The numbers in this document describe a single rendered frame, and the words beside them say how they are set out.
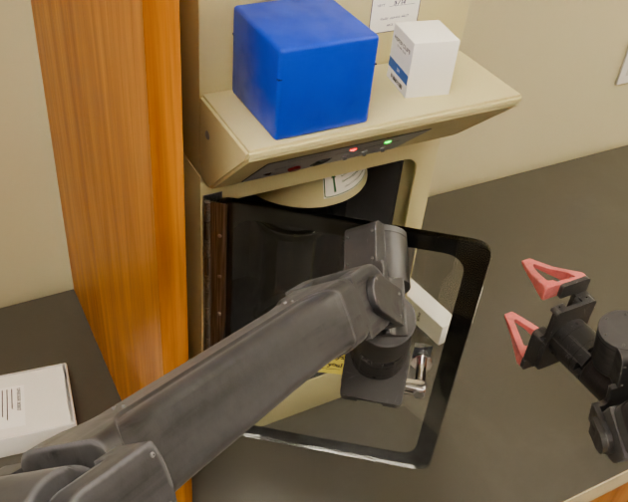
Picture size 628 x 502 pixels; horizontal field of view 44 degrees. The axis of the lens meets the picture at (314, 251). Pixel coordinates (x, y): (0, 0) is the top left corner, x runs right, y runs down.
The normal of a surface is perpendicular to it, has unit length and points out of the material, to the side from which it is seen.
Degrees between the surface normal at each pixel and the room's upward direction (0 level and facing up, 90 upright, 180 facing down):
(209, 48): 90
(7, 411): 0
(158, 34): 90
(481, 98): 0
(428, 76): 90
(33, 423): 0
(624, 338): 13
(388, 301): 56
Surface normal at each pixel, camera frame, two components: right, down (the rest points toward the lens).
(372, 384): 0.00, -0.44
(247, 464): 0.08, -0.77
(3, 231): 0.47, 0.59
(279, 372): 0.86, -0.19
